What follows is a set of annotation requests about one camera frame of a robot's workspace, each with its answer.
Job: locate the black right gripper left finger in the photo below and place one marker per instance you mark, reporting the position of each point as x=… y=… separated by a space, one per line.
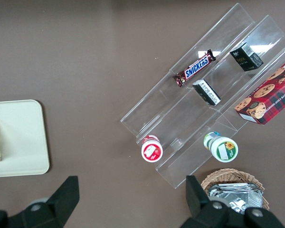
x=38 y=213

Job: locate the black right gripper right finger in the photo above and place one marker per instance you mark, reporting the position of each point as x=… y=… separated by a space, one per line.
x=216 y=216

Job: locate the light tan wicker basket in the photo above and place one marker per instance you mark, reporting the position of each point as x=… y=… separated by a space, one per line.
x=230 y=174

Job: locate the beige plastic tray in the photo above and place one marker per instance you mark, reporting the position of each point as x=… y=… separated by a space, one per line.
x=23 y=137

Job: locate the stack of foil trays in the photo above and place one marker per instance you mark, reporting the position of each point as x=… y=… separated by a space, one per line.
x=237 y=197

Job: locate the green lid yogurt cup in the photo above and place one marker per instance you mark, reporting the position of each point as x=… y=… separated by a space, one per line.
x=223 y=148

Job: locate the red strawberry yogurt cup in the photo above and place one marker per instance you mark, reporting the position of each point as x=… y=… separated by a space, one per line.
x=152 y=150

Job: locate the clear acrylic stepped shelf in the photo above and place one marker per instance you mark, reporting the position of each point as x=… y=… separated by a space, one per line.
x=161 y=109

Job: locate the black box with white label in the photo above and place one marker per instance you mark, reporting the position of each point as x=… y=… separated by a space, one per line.
x=207 y=92

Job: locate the red plaid cookie box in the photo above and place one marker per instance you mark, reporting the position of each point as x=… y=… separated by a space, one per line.
x=270 y=97

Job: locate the Snickers chocolate bar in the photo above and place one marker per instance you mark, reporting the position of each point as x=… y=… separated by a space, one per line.
x=196 y=67

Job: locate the small black box gold print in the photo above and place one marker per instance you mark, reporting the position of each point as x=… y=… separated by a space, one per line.
x=245 y=58

